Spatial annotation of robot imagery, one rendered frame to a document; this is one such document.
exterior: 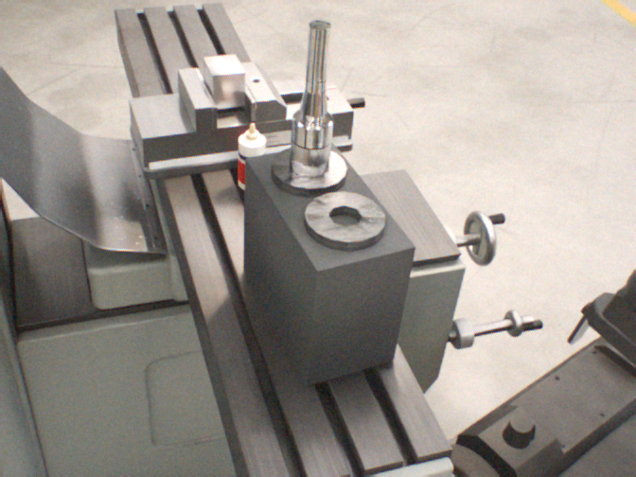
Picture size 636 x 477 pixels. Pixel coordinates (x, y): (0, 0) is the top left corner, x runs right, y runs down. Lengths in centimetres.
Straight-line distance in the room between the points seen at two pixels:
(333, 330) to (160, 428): 74
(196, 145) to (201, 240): 18
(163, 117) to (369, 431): 61
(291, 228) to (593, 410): 79
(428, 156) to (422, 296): 161
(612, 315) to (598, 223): 197
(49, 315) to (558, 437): 86
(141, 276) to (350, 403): 48
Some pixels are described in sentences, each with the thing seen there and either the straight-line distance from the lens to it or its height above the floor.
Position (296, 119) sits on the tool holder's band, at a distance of 92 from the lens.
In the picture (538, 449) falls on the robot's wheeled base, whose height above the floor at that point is 61.
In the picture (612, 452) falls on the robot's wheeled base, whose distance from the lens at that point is 150.
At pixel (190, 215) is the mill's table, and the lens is 121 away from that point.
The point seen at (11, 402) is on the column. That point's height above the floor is 62.
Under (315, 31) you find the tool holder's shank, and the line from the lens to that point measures 87.
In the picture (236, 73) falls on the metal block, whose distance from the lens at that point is 127.
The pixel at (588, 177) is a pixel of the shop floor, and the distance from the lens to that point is 319.
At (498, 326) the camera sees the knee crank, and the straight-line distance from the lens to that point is 170.
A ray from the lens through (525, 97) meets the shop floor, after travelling 361.
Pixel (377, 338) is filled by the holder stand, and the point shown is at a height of 99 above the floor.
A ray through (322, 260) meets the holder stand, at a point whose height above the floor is 112.
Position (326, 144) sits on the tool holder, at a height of 118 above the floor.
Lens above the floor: 169
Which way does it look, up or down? 40 degrees down
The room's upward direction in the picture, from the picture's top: 5 degrees clockwise
